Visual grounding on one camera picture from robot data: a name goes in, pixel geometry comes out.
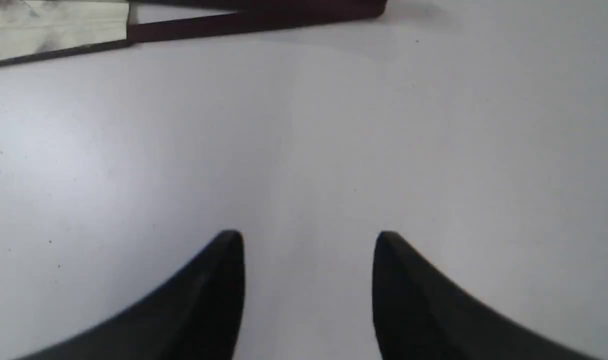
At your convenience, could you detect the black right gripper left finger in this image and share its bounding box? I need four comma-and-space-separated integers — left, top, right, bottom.
25, 230, 246, 360

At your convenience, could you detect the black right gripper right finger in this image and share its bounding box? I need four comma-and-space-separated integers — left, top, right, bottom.
372, 231, 590, 360

